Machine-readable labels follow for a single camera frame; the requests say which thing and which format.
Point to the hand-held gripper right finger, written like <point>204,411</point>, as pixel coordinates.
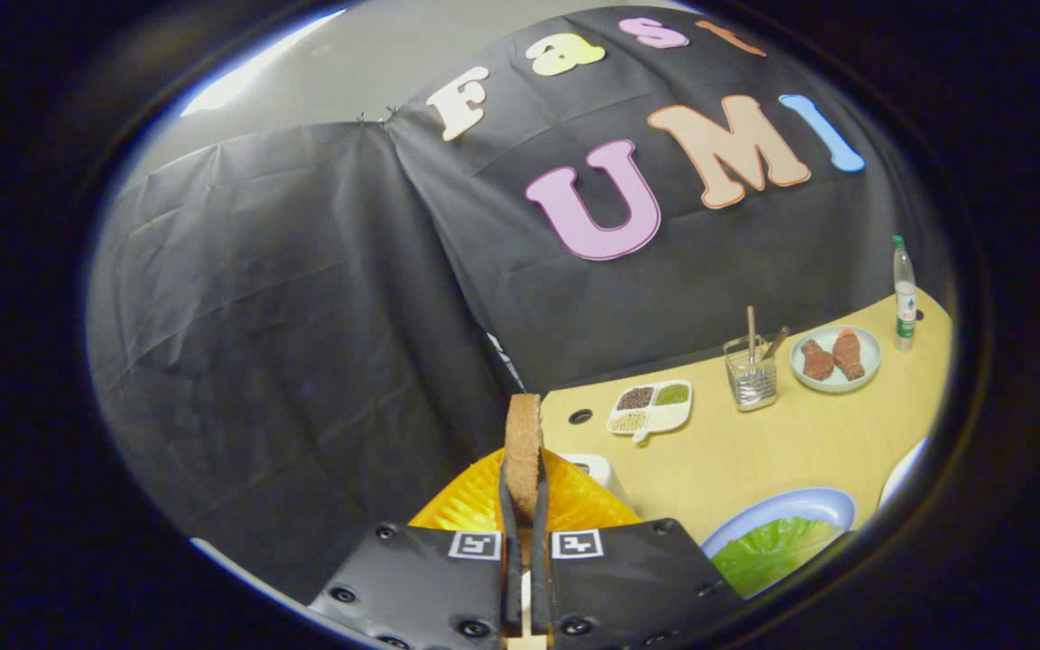
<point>637,587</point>

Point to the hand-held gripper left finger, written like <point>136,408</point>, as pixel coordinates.
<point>412,587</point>

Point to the brown bread slice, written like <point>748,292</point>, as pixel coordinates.
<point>523,442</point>

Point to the white toaster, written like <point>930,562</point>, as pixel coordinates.
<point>594,469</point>

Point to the green lettuce leaf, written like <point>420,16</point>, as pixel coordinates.
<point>768,555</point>

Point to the white divided seasoning dish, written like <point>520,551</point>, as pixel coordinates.
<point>655,415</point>

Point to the light blue plate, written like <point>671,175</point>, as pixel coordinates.
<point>800,502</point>

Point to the clear utensil holder cup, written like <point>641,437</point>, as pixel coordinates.
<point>752,384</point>

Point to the thin wooden stick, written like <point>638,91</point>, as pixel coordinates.
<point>751,329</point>

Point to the brown meat patty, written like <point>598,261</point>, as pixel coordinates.
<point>816,361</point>
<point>849,355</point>

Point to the pale green round plate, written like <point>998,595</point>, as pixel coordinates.
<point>870,357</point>

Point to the clear water bottle green cap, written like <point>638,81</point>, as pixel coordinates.
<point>905,302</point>

